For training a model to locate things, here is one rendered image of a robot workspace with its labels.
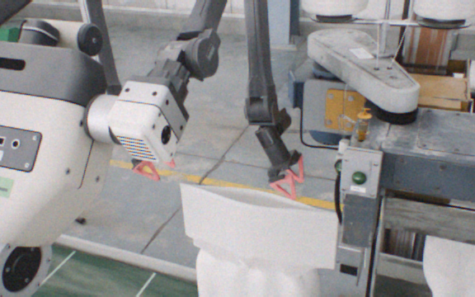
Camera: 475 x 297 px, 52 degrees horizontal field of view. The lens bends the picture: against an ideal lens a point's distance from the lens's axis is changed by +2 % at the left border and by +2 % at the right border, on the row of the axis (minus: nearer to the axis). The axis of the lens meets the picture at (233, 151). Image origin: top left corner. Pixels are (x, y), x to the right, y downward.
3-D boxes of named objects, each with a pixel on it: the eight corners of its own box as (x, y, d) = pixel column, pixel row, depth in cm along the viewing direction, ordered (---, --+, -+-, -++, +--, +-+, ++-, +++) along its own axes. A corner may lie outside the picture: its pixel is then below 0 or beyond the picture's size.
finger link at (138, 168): (173, 167, 144) (152, 143, 143) (162, 177, 138) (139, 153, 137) (160, 178, 147) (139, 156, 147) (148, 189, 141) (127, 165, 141)
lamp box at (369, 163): (339, 192, 102) (342, 155, 98) (343, 181, 106) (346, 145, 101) (375, 199, 100) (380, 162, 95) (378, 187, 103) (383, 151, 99)
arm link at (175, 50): (151, 68, 93) (172, 67, 90) (170, 30, 98) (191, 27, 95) (176, 98, 100) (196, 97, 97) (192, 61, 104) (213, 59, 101)
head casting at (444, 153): (338, 242, 114) (347, 132, 100) (356, 188, 134) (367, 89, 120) (480, 275, 104) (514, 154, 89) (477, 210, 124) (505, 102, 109)
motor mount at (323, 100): (301, 130, 147) (303, 81, 139) (306, 121, 152) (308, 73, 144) (397, 144, 137) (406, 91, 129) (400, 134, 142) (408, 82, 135)
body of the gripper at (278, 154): (298, 153, 133) (286, 131, 131) (290, 170, 124) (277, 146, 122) (279, 161, 136) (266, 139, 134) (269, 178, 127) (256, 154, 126)
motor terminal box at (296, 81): (291, 117, 147) (292, 81, 142) (286, 104, 156) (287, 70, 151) (318, 115, 148) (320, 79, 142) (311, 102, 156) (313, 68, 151)
